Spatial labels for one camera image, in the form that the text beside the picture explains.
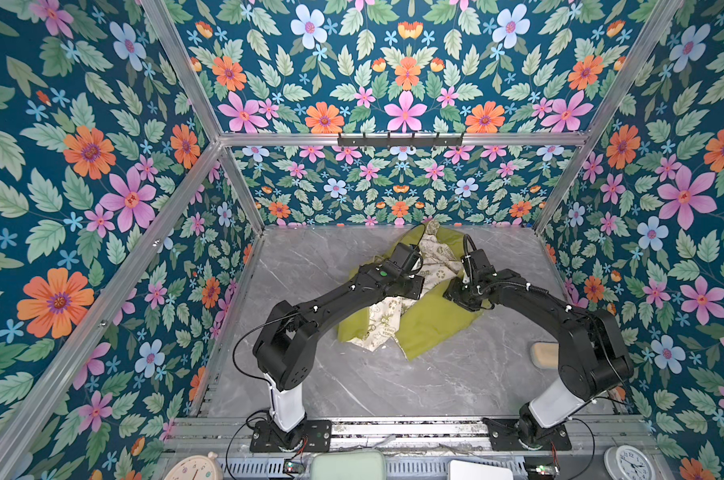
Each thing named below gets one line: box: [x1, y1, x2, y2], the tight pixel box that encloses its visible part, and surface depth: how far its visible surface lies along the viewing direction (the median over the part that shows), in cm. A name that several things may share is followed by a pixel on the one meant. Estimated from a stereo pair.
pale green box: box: [310, 450, 386, 480], surface depth 69 cm
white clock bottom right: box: [604, 444, 657, 480], surface depth 69 cm
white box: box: [448, 460, 514, 480], surface depth 66 cm
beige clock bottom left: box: [163, 451, 224, 480], surface depth 69 cm
